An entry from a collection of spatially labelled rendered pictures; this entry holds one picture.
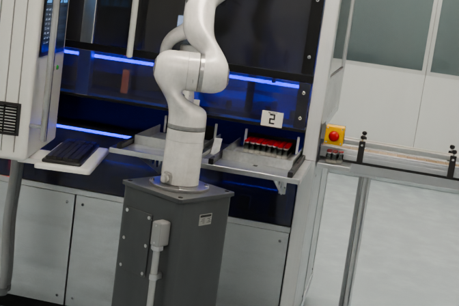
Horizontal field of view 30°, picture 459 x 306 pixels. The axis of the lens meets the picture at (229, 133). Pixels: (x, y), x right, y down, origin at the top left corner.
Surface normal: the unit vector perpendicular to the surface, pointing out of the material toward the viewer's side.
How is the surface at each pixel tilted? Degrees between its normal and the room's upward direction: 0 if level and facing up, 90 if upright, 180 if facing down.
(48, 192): 90
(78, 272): 90
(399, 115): 90
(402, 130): 90
